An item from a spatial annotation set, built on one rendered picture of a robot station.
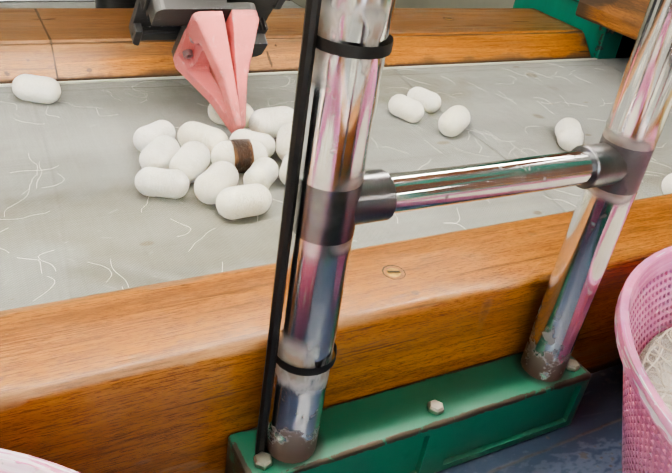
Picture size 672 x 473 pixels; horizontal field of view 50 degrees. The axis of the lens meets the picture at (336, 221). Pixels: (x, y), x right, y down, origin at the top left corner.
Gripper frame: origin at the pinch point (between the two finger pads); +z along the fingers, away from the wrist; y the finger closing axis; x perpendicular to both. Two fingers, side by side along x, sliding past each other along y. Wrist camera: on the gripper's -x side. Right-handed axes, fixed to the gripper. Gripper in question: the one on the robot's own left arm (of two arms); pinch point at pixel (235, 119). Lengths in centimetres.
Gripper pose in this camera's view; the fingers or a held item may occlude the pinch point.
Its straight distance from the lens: 50.9
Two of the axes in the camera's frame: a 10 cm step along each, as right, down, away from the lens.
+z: 2.7, 9.4, -2.1
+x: -4.1, 3.1, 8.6
